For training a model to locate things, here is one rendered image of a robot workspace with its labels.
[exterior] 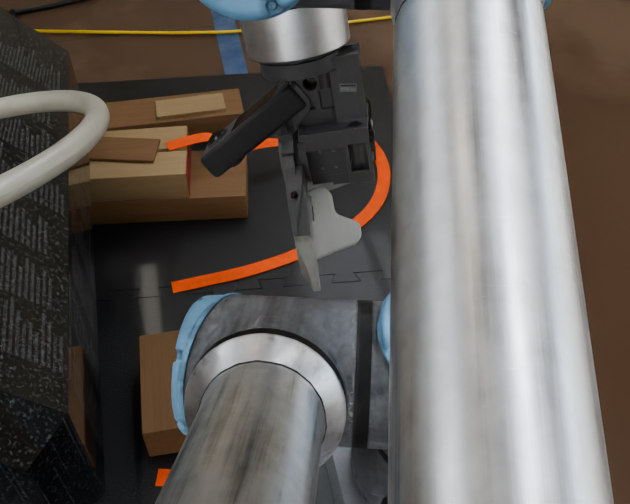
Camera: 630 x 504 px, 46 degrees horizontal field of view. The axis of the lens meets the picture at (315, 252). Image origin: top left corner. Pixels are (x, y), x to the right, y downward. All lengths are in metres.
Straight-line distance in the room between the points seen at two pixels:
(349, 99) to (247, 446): 0.31
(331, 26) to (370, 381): 0.32
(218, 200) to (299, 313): 1.73
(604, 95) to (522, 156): 2.91
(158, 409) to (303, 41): 1.43
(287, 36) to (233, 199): 1.84
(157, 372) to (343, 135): 1.42
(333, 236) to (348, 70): 0.14
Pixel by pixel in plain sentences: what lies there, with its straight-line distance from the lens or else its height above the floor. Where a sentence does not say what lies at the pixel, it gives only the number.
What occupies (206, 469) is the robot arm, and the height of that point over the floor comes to 1.31.
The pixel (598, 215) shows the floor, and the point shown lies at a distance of 2.69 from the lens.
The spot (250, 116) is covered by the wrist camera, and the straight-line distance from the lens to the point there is 0.67.
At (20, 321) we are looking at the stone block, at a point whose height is 0.65.
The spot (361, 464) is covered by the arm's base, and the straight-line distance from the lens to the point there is 0.89.
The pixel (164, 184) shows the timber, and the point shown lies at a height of 0.18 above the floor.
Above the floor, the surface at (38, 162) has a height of 1.25.
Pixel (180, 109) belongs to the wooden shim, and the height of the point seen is 0.12.
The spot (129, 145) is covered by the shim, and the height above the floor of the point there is 0.23.
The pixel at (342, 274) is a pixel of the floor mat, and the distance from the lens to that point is 2.32.
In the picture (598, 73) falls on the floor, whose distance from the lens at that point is 3.38.
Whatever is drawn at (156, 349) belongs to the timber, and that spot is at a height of 0.13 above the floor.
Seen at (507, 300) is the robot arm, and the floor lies 1.54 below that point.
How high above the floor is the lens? 1.77
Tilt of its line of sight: 47 degrees down
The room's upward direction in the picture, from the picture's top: straight up
